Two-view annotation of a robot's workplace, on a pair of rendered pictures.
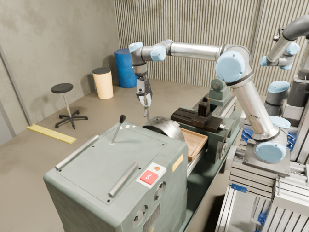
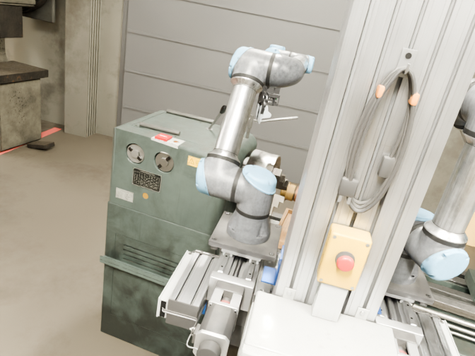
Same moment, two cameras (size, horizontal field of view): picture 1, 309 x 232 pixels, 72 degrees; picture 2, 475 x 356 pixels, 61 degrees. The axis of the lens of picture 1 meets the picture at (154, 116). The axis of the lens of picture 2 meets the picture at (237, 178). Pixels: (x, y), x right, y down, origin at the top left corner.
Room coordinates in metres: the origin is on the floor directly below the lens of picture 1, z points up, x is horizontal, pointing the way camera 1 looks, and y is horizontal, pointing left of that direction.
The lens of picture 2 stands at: (0.38, -1.71, 1.87)
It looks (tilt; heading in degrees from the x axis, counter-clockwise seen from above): 23 degrees down; 69
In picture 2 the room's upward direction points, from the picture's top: 11 degrees clockwise
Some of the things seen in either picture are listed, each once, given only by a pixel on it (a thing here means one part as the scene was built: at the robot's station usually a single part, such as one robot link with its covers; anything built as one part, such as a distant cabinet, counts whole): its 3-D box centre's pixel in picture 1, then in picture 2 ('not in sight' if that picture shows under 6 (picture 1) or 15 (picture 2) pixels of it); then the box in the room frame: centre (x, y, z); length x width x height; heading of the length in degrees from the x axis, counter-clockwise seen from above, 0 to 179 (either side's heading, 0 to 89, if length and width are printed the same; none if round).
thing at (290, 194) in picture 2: not in sight; (290, 192); (1.29, -0.12, 1.08); 0.09 x 0.09 x 0.09; 55
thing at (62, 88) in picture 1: (65, 104); not in sight; (3.23, 1.48, 0.33); 0.55 x 0.53 x 0.66; 152
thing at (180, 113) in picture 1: (196, 119); not in sight; (1.62, -0.37, 0.95); 0.43 x 0.18 x 0.04; 55
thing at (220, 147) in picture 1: (219, 143); not in sight; (1.52, -0.57, 0.73); 0.27 x 0.12 x 0.27; 145
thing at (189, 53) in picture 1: (200, 51); (295, 68); (1.10, -0.25, 1.68); 0.49 x 0.11 x 0.12; 58
